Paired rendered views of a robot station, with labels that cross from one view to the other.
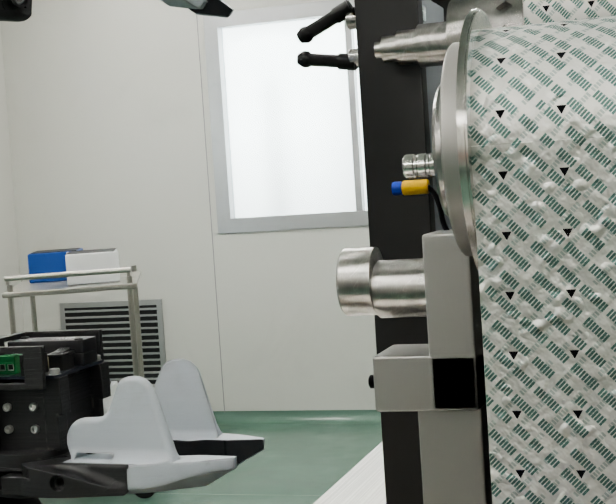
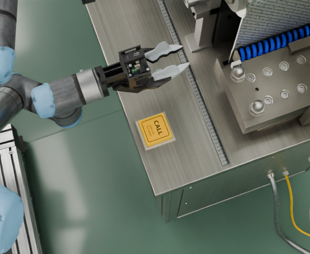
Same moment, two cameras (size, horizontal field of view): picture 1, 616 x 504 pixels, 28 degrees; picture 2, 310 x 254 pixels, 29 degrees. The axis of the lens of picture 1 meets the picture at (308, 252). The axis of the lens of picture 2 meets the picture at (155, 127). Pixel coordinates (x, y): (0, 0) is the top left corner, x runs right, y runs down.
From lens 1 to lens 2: 1.25 m
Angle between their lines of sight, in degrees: 75
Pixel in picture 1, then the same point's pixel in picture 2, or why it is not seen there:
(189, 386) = (164, 45)
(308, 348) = not seen: outside the picture
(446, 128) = (239, 6)
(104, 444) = (162, 74)
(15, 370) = (137, 71)
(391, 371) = (200, 14)
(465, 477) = (212, 18)
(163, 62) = not seen: outside the picture
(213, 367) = not seen: outside the picture
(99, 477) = (165, 80)
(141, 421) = (172, 69)
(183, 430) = (162, 50)
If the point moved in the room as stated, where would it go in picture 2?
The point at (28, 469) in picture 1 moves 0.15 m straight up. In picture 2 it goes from (150, 87) to (149, 63)
